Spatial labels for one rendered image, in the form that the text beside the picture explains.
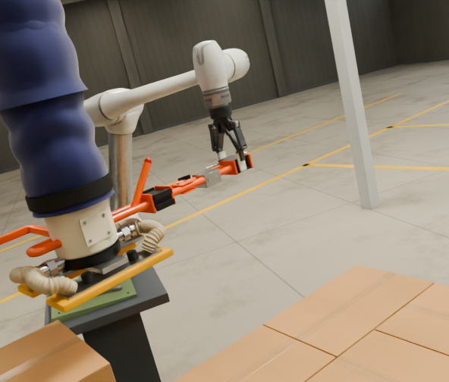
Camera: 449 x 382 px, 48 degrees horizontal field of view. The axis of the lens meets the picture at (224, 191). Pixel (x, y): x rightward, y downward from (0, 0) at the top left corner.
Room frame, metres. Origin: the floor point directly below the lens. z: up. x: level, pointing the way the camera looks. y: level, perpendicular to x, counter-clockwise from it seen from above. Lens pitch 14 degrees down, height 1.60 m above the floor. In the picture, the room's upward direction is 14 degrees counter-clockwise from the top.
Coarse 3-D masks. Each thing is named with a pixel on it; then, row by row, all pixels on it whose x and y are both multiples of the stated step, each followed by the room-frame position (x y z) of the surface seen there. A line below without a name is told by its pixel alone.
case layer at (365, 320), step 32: (320, 288) 2.04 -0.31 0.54; (352, 288) 1.97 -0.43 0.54; (384, 288) 1.91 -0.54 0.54; (416, 288) 1.85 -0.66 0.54; (448, 288) 1.79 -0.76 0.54; (288, 320) 1.84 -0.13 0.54; (320, 320) 1.79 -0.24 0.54; (352, 320) 1.73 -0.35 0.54; (384, 320) 1.68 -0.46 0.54; (416, 320) 1.63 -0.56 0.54; (448, 320) 1.58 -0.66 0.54; (224, 352) 1.72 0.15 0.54; (256, 352) 1.67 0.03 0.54; (288, 352) 1.62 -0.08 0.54; (320, 352) 1.58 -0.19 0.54; (352, 352) 1.53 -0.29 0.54; (384, 352) 1.49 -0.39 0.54; (416, 352) 1.45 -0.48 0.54; (448, 352) 1.41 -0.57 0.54
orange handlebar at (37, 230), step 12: (216, 168) 1.69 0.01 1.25; (228, 168) 1.67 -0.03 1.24; (180, 180) 1.61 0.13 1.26; (192, 180) 1.56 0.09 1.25; (204, 180) 1.59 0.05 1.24; (180, 192) 1.53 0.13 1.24; (144, 204) 1.44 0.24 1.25; (120, 216) 1.38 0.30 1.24; (24, 228) 1.49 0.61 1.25; (36, 228) 1.45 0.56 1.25; (0, 240) 1.44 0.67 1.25; (48, 240) 1.29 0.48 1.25; (36, 252) 1.23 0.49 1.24
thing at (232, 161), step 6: (234, 156) 1.74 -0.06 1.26; (246, 156) 1.72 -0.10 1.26; (222, 162) 1.71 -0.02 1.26; (228, 162) 1.69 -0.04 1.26; (234, 162) 1.67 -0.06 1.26; (246, 162) 1.72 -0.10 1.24; (234, 168) 1.67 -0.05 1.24; (246, 168) 1.71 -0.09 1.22; (228, 174) 1.70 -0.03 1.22; (234, 174) 1.68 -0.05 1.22
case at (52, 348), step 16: (32, 336) 1.40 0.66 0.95; (48, 336) 1.37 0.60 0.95; (64, 336) 1.35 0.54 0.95; (0, 352) 1.34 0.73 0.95; (16, 352) 1.32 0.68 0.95; (32, 352) 1.29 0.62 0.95; (48, 352) 1.27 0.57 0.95; (64, 352) 1.25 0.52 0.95; (80, 352) 1.23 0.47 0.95; (96, 352) 1.21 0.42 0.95; (0, 368) 1.25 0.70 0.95; (16, 368) 1.23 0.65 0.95; (32, 368) 1.20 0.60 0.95; (48, 368) 1.18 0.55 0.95; (64, 368) 1.16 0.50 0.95; (80, 368) 1.15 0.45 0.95; (96, 368) 1.13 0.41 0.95
